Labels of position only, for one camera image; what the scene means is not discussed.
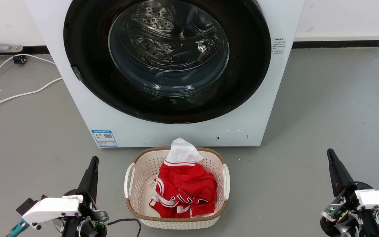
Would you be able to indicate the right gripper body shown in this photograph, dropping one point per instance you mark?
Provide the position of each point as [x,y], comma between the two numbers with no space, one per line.
[344,205]

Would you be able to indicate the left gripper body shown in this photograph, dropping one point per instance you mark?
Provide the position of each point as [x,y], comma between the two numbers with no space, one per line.
[87,207]

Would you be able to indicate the white front-load washing machine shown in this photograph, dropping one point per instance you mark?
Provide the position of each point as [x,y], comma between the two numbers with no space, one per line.
[176,133]

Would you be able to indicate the cream plastic laundry basket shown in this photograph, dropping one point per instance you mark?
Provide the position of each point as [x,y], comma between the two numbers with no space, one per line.
[140,177]

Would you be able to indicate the white cloth garment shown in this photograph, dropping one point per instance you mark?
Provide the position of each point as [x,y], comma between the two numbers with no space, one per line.
[183,153]

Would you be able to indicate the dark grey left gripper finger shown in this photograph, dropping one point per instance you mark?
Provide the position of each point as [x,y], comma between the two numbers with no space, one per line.
[90,179]

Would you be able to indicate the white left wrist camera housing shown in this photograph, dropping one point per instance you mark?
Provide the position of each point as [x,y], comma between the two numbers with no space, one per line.
[51,209]

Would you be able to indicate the black round glass washer door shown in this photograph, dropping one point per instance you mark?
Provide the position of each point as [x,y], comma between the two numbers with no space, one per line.
[87,39]

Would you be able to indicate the blue energy label sticker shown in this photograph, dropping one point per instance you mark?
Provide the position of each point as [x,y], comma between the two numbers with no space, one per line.
[104,138]

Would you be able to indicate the red jersey garment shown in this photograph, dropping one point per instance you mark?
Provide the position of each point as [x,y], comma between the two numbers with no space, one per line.
[186,184]

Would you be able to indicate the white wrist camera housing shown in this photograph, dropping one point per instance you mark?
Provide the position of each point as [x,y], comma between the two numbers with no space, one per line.
[51,209]
[378,199]

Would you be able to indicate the stainless steel washer drum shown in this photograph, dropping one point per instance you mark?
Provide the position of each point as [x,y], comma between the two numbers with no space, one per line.
[163,29]

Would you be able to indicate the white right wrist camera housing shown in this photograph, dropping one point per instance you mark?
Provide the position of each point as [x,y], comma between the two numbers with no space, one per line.
[378,199]

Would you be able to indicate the round white filter cover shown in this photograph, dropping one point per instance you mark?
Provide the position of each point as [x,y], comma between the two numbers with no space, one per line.
[231,137]

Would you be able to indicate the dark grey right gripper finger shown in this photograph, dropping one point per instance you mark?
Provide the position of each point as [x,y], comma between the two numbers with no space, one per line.
[339,174]

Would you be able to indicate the black left camera connector block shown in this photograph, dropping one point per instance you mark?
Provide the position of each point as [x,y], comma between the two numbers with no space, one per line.
[28,204]

